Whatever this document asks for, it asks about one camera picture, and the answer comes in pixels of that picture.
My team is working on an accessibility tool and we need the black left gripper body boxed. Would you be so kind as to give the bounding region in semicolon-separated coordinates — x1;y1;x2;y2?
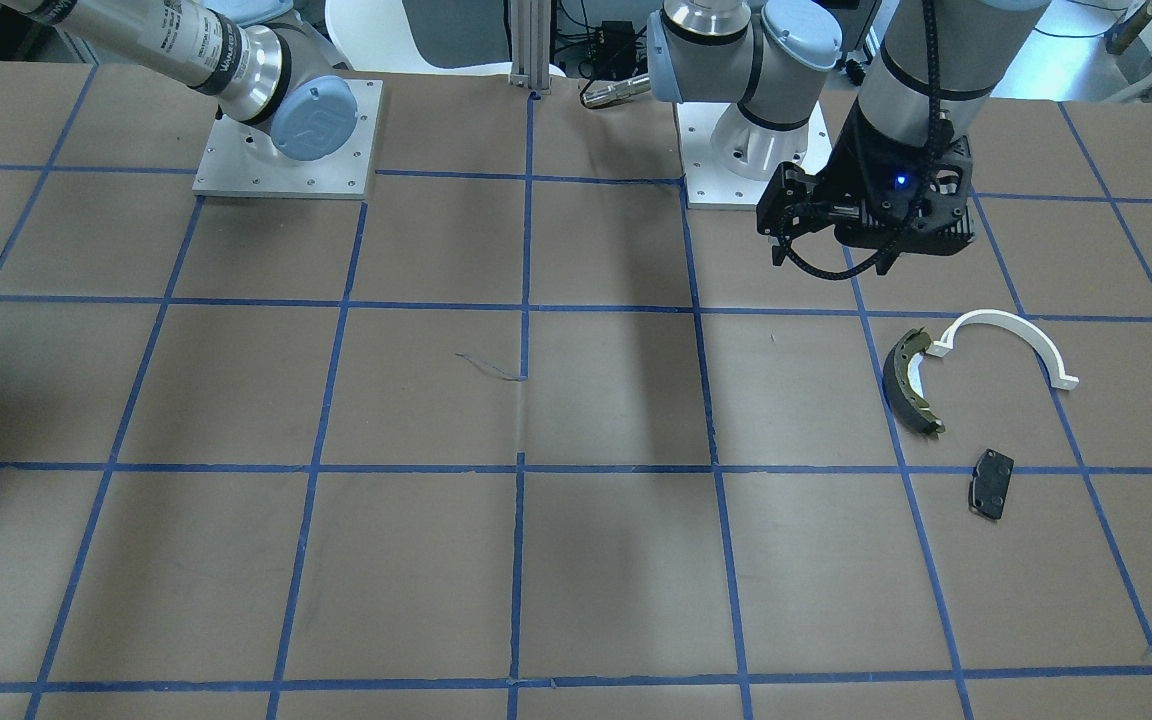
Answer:
756;106;975;281

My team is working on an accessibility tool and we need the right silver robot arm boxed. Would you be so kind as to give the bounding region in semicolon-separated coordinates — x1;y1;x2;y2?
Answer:
6;1;358;161

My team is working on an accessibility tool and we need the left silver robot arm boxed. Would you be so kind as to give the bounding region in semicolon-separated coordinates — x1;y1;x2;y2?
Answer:
645;1;1048;281

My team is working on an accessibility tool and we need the green curved brake shoe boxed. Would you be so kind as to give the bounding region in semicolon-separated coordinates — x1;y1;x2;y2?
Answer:
882;328;946;437

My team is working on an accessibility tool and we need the black brake pad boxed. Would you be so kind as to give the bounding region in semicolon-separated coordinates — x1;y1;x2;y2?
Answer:
968;448;1014;521

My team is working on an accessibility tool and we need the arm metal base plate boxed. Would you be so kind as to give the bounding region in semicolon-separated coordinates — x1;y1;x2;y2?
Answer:
192;76;384;200
675;103;832;211

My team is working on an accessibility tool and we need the white curved plastic bracket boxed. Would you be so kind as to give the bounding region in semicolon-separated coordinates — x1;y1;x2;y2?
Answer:
927;309;1079;391

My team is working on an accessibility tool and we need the aluminium frame post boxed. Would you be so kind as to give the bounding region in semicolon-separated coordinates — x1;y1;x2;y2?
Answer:
506;1;552;96

